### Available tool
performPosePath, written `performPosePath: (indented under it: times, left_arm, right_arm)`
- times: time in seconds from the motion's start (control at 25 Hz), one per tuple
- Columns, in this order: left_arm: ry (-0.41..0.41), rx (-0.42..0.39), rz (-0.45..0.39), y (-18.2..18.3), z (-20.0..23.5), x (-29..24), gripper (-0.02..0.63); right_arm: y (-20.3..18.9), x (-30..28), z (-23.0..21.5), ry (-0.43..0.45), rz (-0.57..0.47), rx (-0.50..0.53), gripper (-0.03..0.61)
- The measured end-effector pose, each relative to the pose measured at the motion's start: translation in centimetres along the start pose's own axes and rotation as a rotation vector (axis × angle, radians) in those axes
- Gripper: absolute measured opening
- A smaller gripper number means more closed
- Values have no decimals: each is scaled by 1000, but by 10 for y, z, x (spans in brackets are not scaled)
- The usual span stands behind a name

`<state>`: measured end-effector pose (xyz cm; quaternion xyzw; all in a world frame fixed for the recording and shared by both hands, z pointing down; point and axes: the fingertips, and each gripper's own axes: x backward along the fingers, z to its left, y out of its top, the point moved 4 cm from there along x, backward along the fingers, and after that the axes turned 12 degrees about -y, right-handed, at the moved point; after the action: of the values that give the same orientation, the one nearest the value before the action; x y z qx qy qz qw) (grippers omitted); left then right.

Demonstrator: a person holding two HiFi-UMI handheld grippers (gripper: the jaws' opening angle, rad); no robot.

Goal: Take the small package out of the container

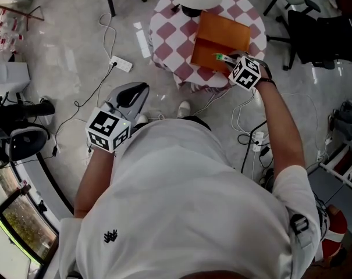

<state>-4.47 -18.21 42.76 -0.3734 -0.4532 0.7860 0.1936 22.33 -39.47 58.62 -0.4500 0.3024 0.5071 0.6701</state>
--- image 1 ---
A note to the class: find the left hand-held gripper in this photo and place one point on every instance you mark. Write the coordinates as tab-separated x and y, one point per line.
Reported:
107	126

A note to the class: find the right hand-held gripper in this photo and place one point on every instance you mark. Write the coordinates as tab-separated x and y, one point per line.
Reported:
245	73

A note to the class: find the small green package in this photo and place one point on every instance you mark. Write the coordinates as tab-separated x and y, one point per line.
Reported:
219	57

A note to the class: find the orange wooden container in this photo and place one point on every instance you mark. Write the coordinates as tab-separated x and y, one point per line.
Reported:
219	33

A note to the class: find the person's left forearm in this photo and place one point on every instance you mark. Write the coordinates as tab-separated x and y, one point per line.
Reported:
92	179

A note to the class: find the person's right forearm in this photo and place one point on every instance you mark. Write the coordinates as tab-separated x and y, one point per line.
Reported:
283	132

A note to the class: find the person's white left shoe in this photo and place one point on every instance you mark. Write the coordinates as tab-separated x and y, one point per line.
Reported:
142	119

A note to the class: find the person's white shoe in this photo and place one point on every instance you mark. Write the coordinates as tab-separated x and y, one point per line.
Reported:
184	109
142	119

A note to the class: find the long white power strip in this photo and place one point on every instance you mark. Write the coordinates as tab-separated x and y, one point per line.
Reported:
121	63

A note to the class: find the person's white right shoe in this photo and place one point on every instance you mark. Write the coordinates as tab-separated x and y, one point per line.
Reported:
184	109

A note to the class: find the round table with checkered cloth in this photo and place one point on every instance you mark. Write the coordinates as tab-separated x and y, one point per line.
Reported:
175	39

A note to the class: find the small white power strip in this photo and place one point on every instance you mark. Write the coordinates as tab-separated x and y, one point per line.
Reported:
257	141

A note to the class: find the black office chair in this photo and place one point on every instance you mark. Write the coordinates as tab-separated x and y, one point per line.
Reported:
324	36

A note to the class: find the black boot-shaped device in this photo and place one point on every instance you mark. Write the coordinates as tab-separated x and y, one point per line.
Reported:
36	109

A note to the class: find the black headset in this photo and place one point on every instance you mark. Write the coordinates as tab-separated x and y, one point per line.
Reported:
27	141

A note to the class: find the person's white t-shirt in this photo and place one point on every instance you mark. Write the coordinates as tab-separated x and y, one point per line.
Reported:
178	202

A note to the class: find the white box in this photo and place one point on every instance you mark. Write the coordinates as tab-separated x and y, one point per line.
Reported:
7	77

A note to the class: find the white shelf rack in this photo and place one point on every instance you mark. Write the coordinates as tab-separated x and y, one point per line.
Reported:
343	167

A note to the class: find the red bag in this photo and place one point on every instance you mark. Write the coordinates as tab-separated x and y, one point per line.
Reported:
335	231

